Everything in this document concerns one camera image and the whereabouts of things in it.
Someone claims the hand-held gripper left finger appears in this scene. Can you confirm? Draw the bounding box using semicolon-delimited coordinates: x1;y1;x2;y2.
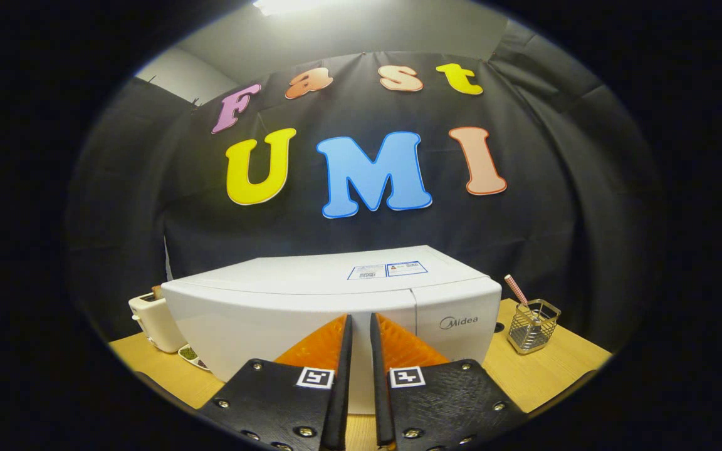
198;314;353;451

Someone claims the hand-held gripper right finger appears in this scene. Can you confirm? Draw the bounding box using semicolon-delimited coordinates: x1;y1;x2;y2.
370;313;528;451

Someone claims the white microwave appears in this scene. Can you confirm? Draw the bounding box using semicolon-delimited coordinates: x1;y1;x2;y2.
161;245;503;415

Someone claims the small dish of seeds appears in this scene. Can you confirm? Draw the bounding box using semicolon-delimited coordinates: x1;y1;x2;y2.
177;344;211;373

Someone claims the cream toaster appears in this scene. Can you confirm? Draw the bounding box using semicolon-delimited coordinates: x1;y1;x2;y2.
128;292;187;354

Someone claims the black backdrop cloth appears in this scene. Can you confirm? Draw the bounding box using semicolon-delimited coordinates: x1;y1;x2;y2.
66;19;662;351

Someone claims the metal wire holder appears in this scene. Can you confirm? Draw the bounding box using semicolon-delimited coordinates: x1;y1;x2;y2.
506;299;562;355

